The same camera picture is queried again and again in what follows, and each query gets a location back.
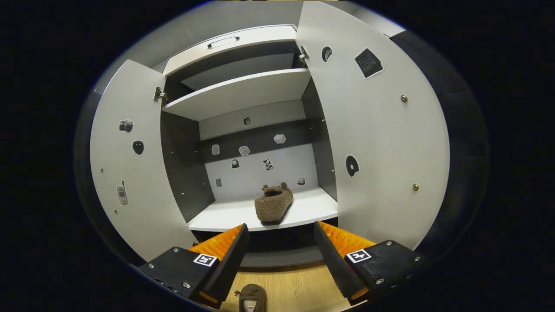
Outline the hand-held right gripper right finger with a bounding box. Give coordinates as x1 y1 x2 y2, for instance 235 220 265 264
313 221 423 306

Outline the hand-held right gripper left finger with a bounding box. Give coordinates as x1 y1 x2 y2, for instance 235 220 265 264
138 223 251 309

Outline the brown fluffy shoe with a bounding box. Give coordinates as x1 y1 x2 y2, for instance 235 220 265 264
235 284 267 312
255 182 294 226

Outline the white shoe cabinet door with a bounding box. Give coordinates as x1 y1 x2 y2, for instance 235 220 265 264
295 1 451 251
90 59 198 262

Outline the white cabinet shelf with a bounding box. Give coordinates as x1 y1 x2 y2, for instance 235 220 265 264
187 187 339 232
162 68 312 122

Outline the white cabinet drawer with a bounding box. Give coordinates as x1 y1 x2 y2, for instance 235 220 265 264
163 25 297 76

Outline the black backdrop cloth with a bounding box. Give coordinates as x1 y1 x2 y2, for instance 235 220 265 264
74 30 490 265

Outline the black drawer handle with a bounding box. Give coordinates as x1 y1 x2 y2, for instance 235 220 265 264
207 36 240 48

